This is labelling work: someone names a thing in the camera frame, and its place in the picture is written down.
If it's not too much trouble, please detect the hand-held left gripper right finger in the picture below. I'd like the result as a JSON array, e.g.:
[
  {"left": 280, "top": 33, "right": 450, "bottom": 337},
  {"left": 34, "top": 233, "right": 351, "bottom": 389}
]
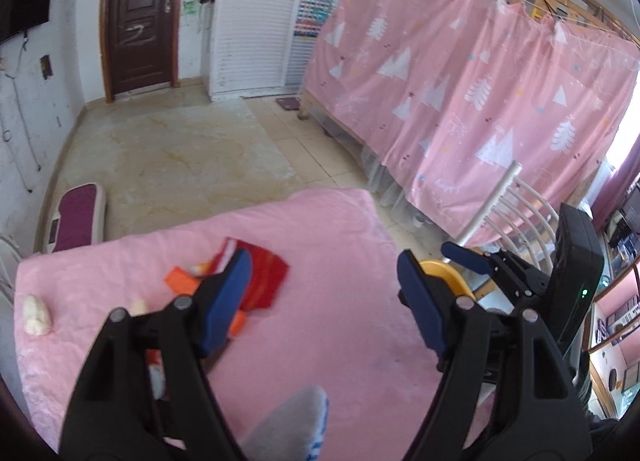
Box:
[{"left": 396, "top": 249, "right": 593, "bottom": 461}]

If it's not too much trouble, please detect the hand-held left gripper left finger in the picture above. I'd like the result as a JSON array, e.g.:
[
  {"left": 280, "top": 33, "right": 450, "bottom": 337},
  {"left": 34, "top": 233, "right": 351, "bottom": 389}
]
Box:
[{"left": 59, "top": 247, "right": 253, "bottom": 461}]

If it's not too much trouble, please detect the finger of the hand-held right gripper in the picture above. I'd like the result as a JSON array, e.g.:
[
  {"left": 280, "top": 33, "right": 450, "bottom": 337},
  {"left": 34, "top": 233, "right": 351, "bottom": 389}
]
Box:
[{"left": 441, "top": 241, "right": 505, "bottom": 276}]

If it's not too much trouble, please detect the yellow bin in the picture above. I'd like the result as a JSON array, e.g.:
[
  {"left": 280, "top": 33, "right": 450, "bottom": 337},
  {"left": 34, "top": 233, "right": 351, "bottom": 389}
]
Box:
[{"left": 419, "top": 260, "right": 476, "bottom": 302}]

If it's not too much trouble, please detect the red white wrapper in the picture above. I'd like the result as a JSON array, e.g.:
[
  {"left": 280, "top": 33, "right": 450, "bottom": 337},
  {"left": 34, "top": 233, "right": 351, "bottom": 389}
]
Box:
[{"left": 147, "top": 348, "right": 167, "bottom": 399}]

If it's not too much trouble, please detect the white tissue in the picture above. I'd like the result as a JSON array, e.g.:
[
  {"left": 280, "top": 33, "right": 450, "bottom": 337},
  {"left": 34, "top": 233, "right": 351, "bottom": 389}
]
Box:
[{"left": 22, "top": 293, "right": 52, "bottom": 323}]

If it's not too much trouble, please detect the wooden shelf unit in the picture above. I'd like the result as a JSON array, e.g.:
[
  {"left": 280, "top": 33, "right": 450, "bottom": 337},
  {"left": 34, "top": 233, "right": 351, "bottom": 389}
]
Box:
[{"left": 590, "top": 261, "right": 640, "bottom": 417}]

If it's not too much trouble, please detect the purple window curtain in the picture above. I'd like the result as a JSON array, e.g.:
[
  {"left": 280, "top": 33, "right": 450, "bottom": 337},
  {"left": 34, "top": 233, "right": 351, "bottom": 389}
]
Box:
[{"left": 595, "top": 141, "right": 640, "bottom": 212}]

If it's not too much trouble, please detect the pink fleece blanket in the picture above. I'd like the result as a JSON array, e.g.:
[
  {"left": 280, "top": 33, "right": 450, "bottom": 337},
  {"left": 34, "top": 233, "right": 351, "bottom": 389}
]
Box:
[{"left": 14, "top": 187, "right": 496, "bottom": 461}]

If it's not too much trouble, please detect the grey blue cloth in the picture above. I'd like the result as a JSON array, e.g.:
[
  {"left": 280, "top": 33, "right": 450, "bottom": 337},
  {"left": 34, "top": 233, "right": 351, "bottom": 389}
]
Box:
[{"left": 240, "top": 385, "right": 331, "bottom": 461}]

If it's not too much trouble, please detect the pink tree print curtain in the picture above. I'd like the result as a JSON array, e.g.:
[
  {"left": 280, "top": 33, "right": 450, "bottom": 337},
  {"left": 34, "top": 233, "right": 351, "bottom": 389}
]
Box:
[{"left": 300, "top": 0, "right": 640, "bottom": 242}]

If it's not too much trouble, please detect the white louvred wardrobe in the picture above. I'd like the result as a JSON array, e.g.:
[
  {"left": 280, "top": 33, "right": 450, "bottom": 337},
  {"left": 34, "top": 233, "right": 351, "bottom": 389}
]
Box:
[{"left": 200, "top": 0, "right": 346, "bottom": 102}]

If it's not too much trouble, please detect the colourful grid poster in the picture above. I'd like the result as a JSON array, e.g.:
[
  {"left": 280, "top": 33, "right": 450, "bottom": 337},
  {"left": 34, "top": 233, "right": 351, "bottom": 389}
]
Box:
[{"left": 294, "top": 0, "right": 337, "bottom": 37}]

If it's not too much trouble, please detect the brown door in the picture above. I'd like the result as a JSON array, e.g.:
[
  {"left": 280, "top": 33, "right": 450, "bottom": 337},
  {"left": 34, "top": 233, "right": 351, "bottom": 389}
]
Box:
[{"left": 100, "top": 0, "right": 190, "bottom": 103}]

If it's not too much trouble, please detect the white metal chair frame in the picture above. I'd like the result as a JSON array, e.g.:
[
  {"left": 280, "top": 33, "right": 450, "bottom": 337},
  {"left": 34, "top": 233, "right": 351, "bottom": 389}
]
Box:
[{"left": 457, "top": 161, "right": 563, "bottom": 272}]

